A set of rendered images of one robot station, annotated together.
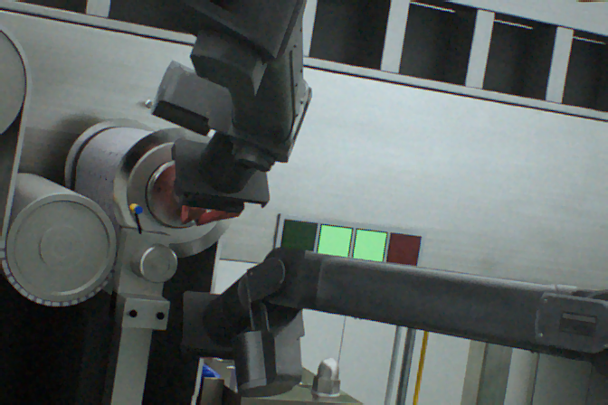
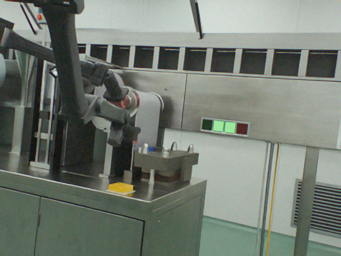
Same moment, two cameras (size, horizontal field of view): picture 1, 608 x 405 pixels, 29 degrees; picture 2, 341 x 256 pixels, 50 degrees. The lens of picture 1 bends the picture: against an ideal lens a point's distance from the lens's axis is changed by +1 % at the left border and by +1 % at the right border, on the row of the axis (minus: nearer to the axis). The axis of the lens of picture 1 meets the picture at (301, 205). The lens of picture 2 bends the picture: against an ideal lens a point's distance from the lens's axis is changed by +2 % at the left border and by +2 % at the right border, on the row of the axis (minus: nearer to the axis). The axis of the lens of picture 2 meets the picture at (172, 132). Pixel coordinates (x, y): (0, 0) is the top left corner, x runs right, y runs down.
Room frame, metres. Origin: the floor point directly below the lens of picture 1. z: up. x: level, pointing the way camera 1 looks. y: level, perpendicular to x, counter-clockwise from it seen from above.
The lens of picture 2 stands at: (0.34, -1.24, 1.22)
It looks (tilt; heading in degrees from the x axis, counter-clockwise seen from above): 3 degrees down; 47
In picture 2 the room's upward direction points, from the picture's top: 6 degrees clockwise
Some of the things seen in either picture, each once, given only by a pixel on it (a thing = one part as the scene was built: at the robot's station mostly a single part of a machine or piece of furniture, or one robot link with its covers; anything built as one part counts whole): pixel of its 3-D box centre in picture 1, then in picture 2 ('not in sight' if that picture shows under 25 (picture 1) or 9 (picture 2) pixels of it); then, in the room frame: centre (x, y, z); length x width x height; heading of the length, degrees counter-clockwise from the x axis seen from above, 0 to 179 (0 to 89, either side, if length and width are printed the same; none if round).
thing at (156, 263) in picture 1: (156, 263); not in sight; (1.22, 0.14, 1.18); 0.04 x 0.02 x 0.04; 114
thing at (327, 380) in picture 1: (327, 375); (165, 151); (1.40, -0.06, 1.05); 0.04 x 0.04 x 0.04
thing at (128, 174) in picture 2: not in sight; (142, 172); (1.44, 0.14, 0.92); 0.28 x 0.04 x 0.04; 24
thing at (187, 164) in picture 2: not in sight; (187, 168); (1.57, -0.04, 0.96); 0.10 x 0.03 x 0.11; 24
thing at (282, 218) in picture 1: (351, 245); (224, 126); (1.76, -0.08, 1.18); 0.25 x 0.01 x 0.07; 114
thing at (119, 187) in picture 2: not in sight; (121, 188); (1.15, -0.10, 0.91); 0.07 x 0.07 x 0.02; 24
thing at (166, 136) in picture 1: (176, 193); (126, 102); (1.30, 0.14, 1.25); 0.15 x 0.01 x 0.15; 114
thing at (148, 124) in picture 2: (178, 298); (146, 133); (1.44, 0.13, 1.11); 0.23 x 0.01 x 0.18; 24
